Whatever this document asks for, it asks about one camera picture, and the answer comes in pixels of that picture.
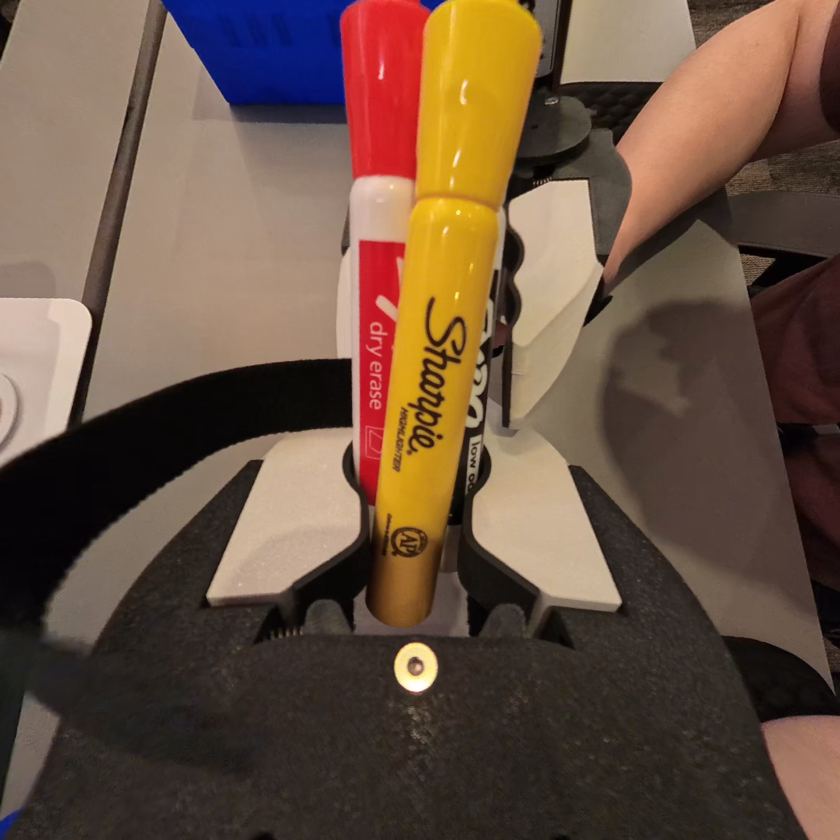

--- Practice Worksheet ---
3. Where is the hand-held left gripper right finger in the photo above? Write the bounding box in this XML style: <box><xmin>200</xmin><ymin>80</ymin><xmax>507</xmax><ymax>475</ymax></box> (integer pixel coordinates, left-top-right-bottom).
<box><xmin>459</xmin><ymin>420</ymin><xmax>623</xmax><ymax>621</ymax></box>

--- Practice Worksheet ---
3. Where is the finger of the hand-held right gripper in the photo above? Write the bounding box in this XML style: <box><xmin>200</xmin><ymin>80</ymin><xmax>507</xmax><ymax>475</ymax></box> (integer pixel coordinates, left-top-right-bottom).
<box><xmin>333</xmin><ymin>223</ymin><xmax>361</xmax><ymax>368</ymax></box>
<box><xmin>505</xmin><ymin>180</ymin><xmax>605</xmax><ymax>431</ymax></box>

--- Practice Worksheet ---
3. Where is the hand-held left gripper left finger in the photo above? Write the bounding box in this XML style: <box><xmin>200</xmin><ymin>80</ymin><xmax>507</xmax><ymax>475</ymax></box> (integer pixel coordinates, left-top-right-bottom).
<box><xmin>205</xmin><ymin>420</ymin><xmax>374</xmax><ymax>619</ymax></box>

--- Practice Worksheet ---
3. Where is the yellow highlighter marker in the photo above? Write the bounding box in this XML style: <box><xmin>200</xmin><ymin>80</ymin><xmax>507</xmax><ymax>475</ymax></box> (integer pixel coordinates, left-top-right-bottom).
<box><xmin>365</xmin><ymin>0</ymin><xmax>544</xmax><ymax>627</ymax></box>

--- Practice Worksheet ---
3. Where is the black capped marker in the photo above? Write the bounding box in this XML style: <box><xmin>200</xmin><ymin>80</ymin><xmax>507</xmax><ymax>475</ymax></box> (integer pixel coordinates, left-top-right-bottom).
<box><xmin>459</xmin><ymin>203</ymin><xmax>509</xmax><ymax>526</ymax></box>

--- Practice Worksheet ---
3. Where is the black hook-and-loop strap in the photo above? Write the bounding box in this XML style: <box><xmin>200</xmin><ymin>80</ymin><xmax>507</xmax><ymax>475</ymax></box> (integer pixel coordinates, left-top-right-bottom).
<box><xmin>0</xmin><ymin>357</ymin><xmax>357</xmax><ymax>723</ymax></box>

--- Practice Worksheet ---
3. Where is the red capped marker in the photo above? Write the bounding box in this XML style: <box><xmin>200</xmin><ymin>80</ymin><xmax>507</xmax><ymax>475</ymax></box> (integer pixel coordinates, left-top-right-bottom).
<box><xmin>339</xmin><ymin>0</ymin><xmax>431</xmax><ymax>506</ymax></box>

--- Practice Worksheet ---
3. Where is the blue plastic bin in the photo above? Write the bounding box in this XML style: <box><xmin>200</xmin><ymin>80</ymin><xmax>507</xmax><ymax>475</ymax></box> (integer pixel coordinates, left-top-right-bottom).
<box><xmin>161</xmin><ymin>0</ymin><xmax>434</xmax><ymax>106</ymax></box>

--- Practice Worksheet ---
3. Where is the person's right forearm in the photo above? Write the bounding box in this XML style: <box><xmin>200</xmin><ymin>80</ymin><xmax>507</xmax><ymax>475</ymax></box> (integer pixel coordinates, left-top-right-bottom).
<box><xmin>600</xmin><ymin>0</ymin><xmax>840</xmax><ymax>290</ymax></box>

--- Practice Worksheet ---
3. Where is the black textured pad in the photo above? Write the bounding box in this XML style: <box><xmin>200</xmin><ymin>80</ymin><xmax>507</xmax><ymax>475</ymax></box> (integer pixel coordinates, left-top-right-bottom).
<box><xmin>722</xmin><ymin>633</ymin><xmax>836</xmax><ymax>723</ymax></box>

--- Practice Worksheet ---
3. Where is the white flat base plate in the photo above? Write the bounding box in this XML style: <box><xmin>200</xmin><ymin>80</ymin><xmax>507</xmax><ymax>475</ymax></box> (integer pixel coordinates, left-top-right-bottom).
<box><xmin>0</xmin><ymin>298</ymin><xmax>93</xmax><ymax>454</ymax></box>

